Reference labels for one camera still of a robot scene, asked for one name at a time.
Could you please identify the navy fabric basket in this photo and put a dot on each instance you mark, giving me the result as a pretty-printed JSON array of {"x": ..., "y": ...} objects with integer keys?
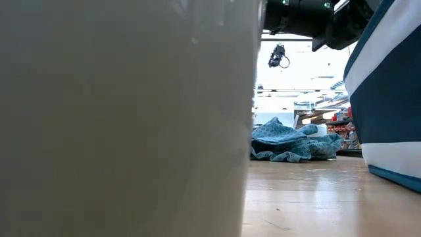
[{"x": 388, "y": 108}]

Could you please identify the shelf with red items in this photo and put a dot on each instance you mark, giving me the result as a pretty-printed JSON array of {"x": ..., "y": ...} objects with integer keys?
[{"x": 342, "y": 130}]

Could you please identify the blue patterned cloth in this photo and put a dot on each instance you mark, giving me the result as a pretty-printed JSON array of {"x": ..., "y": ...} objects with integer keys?
[{"x": 286, "y": 141}]

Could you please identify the clear plastic tray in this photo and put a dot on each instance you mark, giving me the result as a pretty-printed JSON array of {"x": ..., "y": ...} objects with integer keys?
[{"x": 131, "y": 131}]

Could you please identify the hanging black camera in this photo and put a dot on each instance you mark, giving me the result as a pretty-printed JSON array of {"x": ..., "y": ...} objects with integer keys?
[{"x": 276, "y": 56}]

